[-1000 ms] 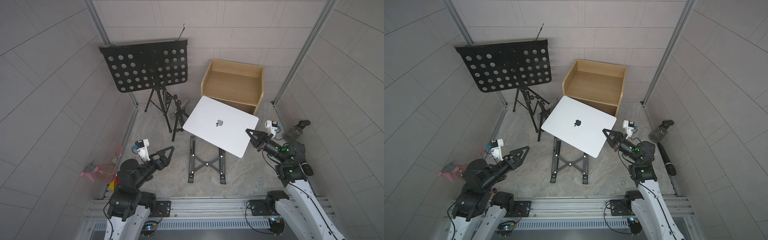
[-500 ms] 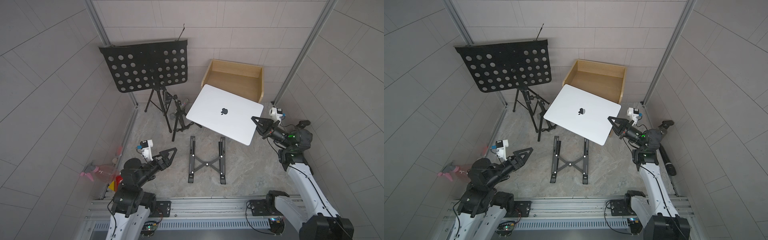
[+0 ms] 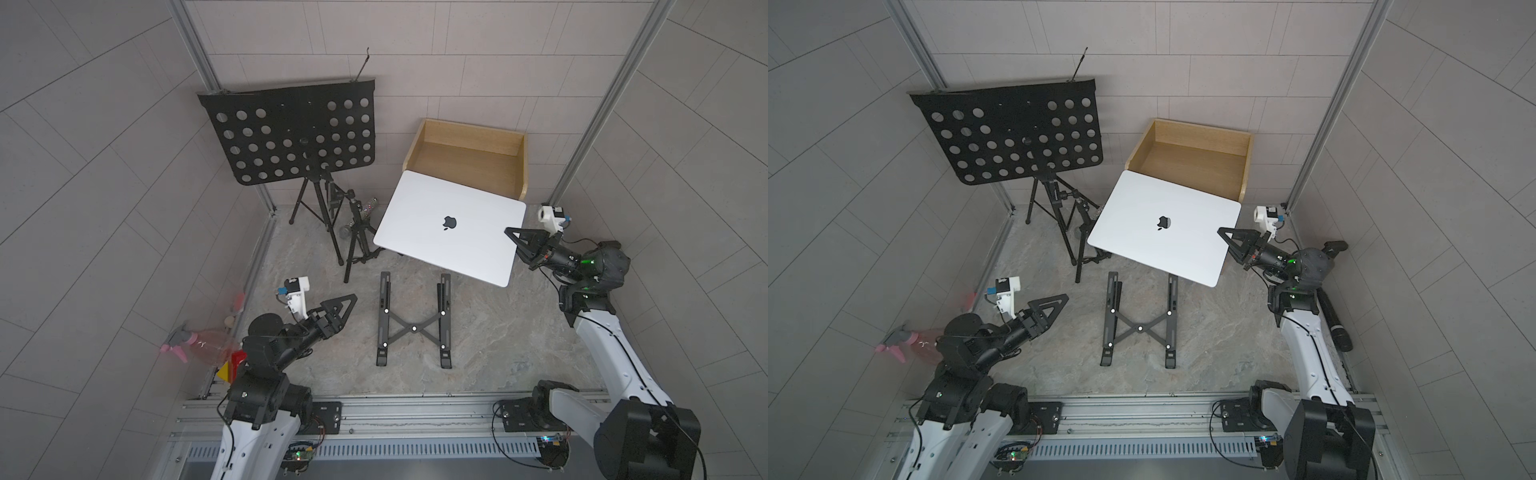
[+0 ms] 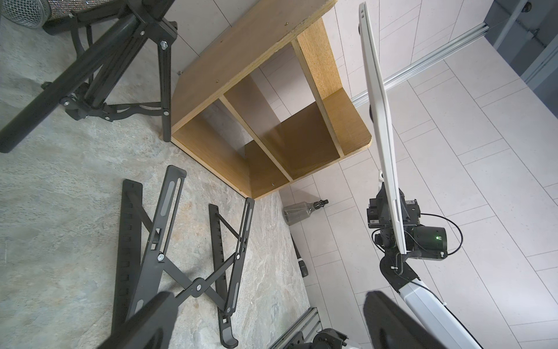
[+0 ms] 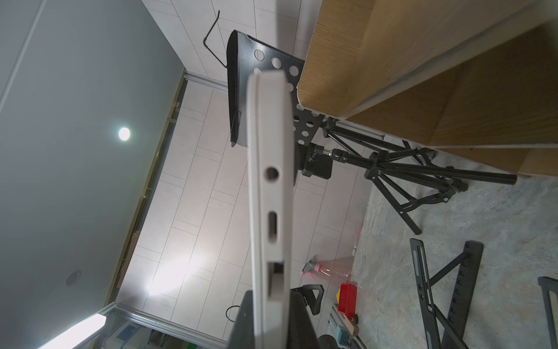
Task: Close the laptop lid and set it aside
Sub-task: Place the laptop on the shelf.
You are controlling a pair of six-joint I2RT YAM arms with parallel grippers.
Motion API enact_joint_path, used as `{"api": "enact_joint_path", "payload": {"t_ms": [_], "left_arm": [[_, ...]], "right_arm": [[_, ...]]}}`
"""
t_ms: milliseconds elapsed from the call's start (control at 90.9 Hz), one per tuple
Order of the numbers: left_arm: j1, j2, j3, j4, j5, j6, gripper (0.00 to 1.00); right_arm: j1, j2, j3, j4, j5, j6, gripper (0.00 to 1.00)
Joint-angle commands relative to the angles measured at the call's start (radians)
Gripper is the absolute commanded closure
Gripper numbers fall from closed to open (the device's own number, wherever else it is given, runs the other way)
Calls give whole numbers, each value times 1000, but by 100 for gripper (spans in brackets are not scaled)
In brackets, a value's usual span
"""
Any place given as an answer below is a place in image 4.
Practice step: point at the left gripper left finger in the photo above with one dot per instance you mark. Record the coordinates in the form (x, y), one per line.
(151, 327)

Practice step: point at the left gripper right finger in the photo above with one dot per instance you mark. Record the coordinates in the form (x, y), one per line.
(391, 327)

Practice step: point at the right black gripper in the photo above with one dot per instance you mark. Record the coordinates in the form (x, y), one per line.
(394, 223)

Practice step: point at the silver laptop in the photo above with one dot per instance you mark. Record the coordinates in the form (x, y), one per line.
(379, 106)

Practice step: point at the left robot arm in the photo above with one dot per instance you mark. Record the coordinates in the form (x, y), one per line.
(329, 338)

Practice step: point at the black folding laptop stand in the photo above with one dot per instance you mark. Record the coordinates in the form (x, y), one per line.
(206, 263)

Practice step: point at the clear spray bottle black nozzle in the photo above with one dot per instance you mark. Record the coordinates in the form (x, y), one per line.
(301, 211)

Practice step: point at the wooden two-tier shelf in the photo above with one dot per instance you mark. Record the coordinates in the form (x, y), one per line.
(220, 117)

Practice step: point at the black small phone tripod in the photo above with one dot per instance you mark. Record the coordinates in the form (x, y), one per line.
(107, 39)

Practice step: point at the aluminium mounting rail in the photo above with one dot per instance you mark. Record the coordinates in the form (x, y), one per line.
(301, 332)

